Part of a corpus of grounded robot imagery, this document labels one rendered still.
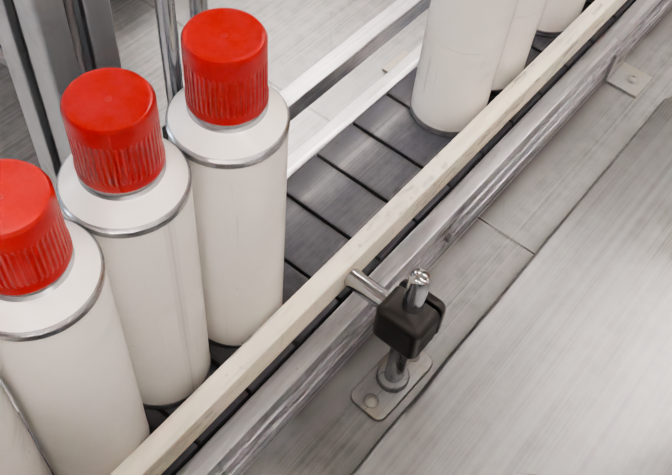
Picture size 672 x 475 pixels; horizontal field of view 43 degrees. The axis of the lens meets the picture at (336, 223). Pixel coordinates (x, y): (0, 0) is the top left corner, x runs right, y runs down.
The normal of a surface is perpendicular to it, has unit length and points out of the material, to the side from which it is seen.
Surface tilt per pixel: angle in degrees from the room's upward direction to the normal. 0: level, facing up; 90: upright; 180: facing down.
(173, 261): 90
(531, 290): 0
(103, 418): 90
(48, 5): 90
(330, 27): 0
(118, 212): 41
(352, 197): 0
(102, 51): 90
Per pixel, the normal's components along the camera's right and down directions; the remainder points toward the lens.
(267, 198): 0.64, 0.65
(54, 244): 0.94, 0.32
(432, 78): -0.77, 0.48
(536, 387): 0.07, -0.59
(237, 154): 0.26, 0.14
